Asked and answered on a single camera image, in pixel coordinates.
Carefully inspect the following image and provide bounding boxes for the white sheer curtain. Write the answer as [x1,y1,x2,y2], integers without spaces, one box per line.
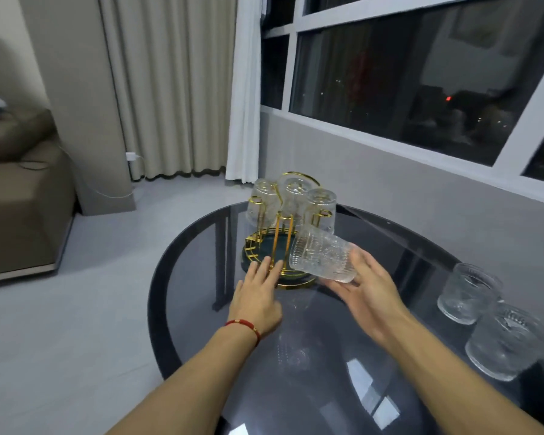
[225,0,263,184]

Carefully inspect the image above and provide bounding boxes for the brown sofa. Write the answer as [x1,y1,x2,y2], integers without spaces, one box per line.
[0,108,77,284]

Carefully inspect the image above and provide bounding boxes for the person's left forearm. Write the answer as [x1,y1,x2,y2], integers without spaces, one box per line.
[103,327,260,435]

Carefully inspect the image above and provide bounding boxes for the black table leg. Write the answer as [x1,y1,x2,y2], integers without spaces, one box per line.
[212,212,237,312]

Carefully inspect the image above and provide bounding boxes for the person's left hand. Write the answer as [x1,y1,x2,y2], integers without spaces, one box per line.
[228,256,285,341]

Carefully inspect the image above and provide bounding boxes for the person's right hand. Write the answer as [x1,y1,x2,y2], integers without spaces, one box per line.
[328,247,414,346]

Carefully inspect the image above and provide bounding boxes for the clear embossed glass tumbler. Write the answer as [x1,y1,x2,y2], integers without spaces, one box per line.
[246,178,280,230]
[464,303,544,382]
[278,174,312,221]
[436,262,504,326]
[289,223,363,285]
[304,188,337,234]

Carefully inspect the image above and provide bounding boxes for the gold cup rack green base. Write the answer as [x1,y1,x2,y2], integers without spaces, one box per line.
[241,171,334,290]

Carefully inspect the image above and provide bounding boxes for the beige curtain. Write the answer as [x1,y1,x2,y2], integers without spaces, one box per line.
[97,0,237,181]

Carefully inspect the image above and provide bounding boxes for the person's right forearm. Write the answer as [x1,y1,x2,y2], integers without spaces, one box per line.
[380,309,544,435]

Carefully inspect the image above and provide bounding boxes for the red string bracelet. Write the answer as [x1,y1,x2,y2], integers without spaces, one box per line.
[224,319,263,347]

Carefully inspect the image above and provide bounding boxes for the white charging cable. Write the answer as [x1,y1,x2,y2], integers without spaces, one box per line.
[57,144,138,201]

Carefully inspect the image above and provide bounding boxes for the white framed window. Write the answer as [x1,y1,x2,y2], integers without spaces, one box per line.
[258,0,544,196]

